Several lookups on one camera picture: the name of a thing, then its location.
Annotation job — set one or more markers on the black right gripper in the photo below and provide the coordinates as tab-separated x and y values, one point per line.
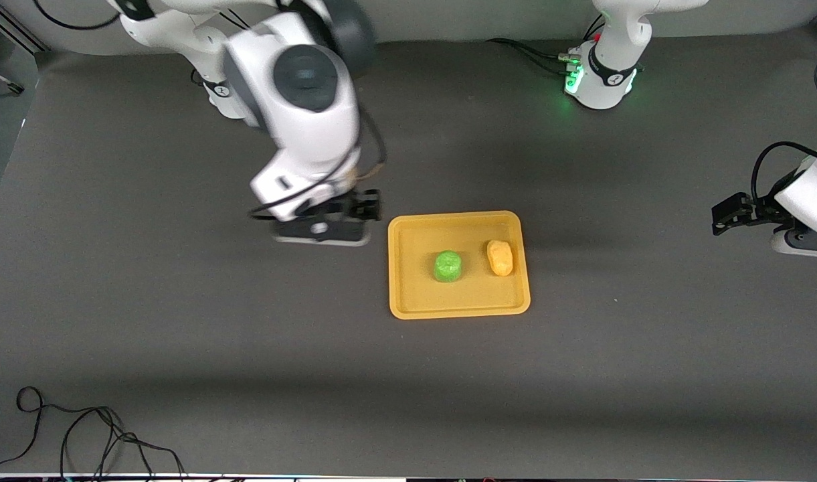
362	205

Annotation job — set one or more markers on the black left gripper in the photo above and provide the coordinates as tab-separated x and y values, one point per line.
764	209

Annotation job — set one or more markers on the green apple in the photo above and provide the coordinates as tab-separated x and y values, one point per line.
447	266

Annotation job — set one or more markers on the yellow potato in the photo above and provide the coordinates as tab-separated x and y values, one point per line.
500	258

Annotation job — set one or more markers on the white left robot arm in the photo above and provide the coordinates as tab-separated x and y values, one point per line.
609	40

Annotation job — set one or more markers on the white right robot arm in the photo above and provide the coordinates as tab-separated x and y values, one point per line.
314	127

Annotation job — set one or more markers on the yellow plastic tray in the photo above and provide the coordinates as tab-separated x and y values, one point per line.
458	298

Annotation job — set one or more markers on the dark grey table mat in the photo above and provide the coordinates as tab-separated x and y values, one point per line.
314	375

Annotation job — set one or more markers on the black frame rail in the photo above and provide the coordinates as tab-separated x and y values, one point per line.
20	33

